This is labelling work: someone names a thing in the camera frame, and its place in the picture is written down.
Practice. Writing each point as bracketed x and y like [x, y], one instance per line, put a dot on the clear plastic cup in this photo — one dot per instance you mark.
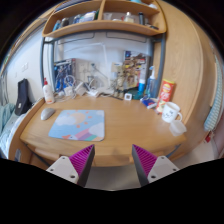
[177, 128]

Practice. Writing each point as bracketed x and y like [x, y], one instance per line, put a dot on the small white cube clock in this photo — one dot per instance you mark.
[128, 97]

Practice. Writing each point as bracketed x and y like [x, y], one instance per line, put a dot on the wooden desk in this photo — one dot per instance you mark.
[189, 62]

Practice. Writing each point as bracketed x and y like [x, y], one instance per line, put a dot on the white ceramic mug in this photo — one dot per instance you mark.
[171, 112]

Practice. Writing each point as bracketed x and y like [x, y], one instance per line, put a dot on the red chips can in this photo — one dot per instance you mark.
[165, 94]

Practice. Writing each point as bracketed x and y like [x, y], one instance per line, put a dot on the grey computer mouse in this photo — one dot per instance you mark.
[47, 113]

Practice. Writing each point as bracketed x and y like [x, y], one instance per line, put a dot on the pastel illustrated mouse pad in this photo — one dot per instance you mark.
[79, 125]

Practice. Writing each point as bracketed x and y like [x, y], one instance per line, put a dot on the white bottle red cap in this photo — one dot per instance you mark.
[48, 93]

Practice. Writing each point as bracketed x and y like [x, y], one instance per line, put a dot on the wooden wall shelf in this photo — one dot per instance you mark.
[119, 15]

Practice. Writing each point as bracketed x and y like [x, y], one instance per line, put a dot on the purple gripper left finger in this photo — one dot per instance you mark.
[75, 168]

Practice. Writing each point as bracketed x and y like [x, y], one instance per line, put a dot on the blue spray bottle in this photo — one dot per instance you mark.
[151, 83]

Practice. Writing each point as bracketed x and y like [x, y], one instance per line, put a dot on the blue robot model box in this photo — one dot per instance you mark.
[64, 72]

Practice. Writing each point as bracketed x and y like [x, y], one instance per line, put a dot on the white power adapter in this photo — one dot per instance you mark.
[80, 89]

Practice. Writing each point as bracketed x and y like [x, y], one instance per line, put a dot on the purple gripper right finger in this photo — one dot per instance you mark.
[149, 167]

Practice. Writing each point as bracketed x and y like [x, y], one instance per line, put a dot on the black bag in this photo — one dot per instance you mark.
[23, 103]

